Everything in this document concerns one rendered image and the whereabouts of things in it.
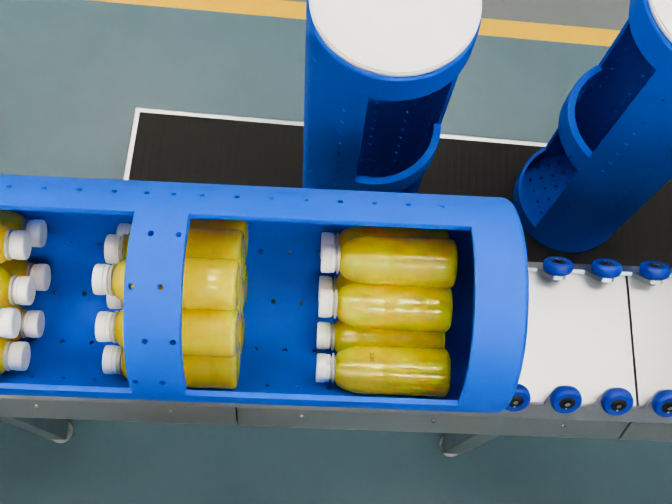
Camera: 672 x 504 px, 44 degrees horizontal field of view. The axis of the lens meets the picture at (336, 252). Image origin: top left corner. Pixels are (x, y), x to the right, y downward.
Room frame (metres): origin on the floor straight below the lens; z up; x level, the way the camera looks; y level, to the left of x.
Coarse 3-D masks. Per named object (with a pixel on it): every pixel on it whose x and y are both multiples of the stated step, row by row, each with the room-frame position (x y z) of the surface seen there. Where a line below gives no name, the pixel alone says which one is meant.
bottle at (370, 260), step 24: (360, 240) 0.37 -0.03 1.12; (384, 240) 0.38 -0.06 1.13; (408, 240) 0.38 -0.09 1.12; (432, 240) 0.39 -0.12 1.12; (336, 264) 0.34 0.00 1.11; (360, 264) 0.34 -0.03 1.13; (384, 264) 0.35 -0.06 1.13; (408, 264) 0.35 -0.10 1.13; (432, 264) 0.35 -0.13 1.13; (456, 264) 0.36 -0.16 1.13
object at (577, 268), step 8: (528, 264) 0.45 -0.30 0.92; (536, 264) 0.45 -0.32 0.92; (576, 264) 0.46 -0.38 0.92; (584, 264) 0.47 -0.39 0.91; (544, 272) 0.43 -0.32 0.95; (576, 272) 0.44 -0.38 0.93; (584, 272) 0.45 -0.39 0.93; (592, 272) 0.44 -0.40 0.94; (624, 272) 0.45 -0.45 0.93; (632, 272) 0.46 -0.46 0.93; (600, 280) 0.43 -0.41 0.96; (608, 280) 0.43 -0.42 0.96; (648, 280) 0.44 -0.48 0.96; (656, 280) 0.44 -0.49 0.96
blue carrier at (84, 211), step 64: (0, 192) 0.34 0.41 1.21; (64, 192) 0.35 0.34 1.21; (128, 192) 0.37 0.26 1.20; (192, 192) 0.38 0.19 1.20; (256, 192) 0.40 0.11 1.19; (320, 192) 0.41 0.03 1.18; (384, 192) 0.43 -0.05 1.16; (64, 256) 0.34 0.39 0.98; (128, 256) 0.28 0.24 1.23; (256, 256) 0.38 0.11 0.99; (512, 256) 0.34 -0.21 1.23; (64, 320) 0.25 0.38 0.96; (128, 320) 0.21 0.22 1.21; (256, 320) 0.29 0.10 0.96; (320, 320) 0.30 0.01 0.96; (512, 320) 0.27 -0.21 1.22; (0, 384) 0.13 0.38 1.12; (64, 384) 0.15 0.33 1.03; (128, 384) 0.16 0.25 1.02; (256, 384) 0.19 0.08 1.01; (320, 384) 0.20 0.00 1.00; (512, 384) 0.20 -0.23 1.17
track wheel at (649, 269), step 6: (642, 264) 0.46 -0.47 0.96; (648, 264) 0.46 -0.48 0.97; (654, 264) 0.46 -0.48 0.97; (660, 264) 0.46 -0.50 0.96; (666, 264) 0.47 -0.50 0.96; (642, 270) 0.45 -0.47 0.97; (648, 270) 0.45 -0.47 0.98; (654, 270) 0.45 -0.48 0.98; (660, 270) 0.45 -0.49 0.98; (666, 270) 0.45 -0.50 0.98; (648, 276) 0.44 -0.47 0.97; (654, 276) 0.44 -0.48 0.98; (660, 276) 0.44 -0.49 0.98; (666, 276) 0.44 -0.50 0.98
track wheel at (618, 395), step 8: (608, 392) 0.25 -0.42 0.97; (616, 392) 0.25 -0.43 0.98; (624, 392) 0.25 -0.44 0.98; (608, 400) 0.24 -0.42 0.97; (616, 400) 0.24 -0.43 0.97; (624, 400) 0.24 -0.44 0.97; (632, 400) 0.25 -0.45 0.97; (608, 408) 0.23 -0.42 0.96; (616, 408) 0.23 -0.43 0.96; (624, 408) 0.24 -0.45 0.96
